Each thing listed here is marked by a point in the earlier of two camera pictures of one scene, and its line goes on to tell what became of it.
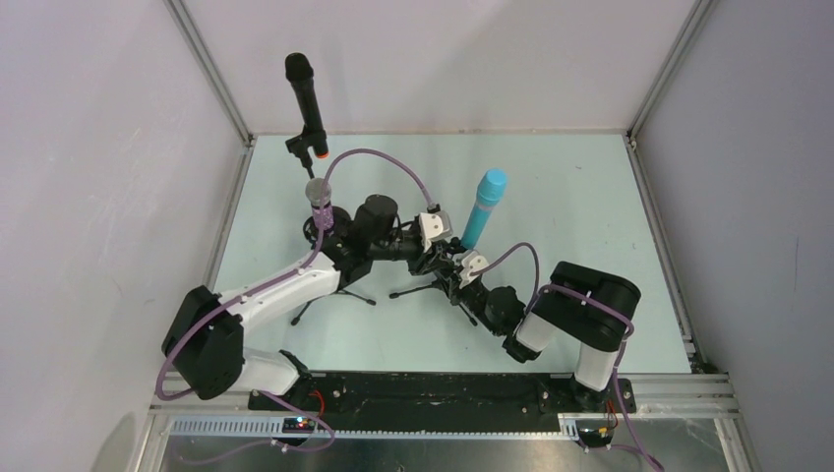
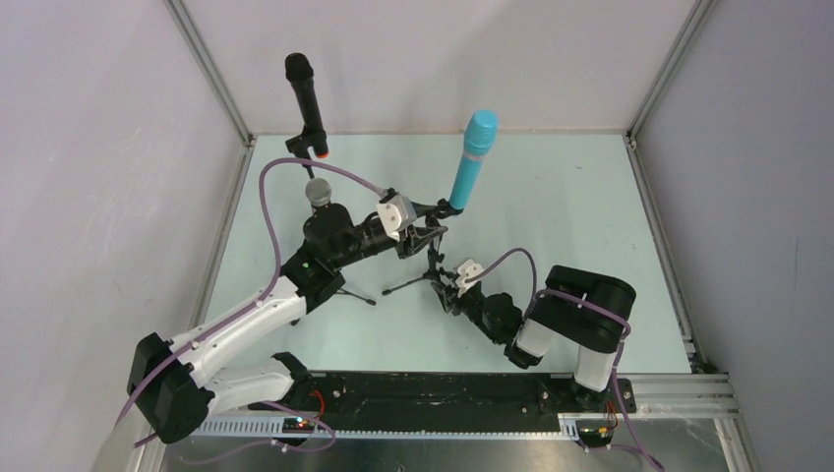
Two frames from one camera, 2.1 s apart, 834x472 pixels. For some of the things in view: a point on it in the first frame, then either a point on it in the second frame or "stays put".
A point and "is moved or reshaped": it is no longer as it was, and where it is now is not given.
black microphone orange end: (299, 70) stays put
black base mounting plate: (446, 403) stays put
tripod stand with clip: (445, 284) is moved or reshaped
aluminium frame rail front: (661, 398) stays put
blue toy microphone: (491, 190) -> (480, 135)
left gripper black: (416, 246) -> (412, 237)
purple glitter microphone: (313, 192) stays put
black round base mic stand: (300, 144) stays put
